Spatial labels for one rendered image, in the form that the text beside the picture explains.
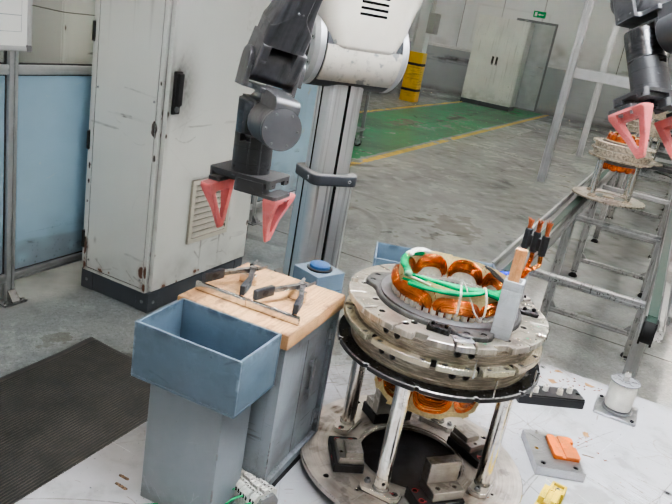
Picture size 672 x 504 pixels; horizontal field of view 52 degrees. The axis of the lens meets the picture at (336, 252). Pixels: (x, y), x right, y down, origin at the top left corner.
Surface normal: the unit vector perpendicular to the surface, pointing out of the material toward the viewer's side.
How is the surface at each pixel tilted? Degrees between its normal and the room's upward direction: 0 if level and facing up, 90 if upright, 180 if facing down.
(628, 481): 0
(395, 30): 90
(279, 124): 90
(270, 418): 90
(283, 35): 111
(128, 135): 90
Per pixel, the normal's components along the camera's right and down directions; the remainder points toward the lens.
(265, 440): -0.41, 0.23
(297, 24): 0.29, 0.69
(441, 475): 0.36, 0.37
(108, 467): 0.17, -0.93
